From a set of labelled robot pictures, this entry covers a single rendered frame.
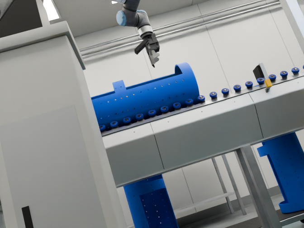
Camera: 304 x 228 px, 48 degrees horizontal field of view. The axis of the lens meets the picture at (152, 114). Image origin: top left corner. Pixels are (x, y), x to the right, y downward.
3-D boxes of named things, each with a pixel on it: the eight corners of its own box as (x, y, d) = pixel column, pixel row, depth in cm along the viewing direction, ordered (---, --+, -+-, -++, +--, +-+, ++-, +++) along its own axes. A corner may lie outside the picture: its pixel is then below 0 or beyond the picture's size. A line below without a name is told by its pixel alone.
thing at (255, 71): (272, 85, 209) (262, 62, 212) (266, 87, 208) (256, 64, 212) (266, 90, 218) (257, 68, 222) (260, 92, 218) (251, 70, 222)
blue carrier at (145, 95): (203, 97, 196) (187, 53, 203) (52, 142, 187) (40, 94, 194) (196, 111, 223) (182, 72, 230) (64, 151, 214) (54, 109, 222)
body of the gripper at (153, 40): (160, 47, 215) (154, 30, 218) (147, 50, 214) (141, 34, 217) (159, 52, 223) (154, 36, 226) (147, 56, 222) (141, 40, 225)
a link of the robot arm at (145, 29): (138, 27, 218) (138, 35, 227) (140, 34, 217) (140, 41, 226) (151, 24, 219) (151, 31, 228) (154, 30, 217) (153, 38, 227)
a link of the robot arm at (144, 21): (129, 16, 226) (140, 17, 232) (134, 33, 223) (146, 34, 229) (136, 7, 219) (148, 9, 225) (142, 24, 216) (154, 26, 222)
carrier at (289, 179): (307, 201, 250) (274, 214, 243) (262, 92, 271) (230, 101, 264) (334, 199, 223) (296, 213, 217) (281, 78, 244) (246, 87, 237)
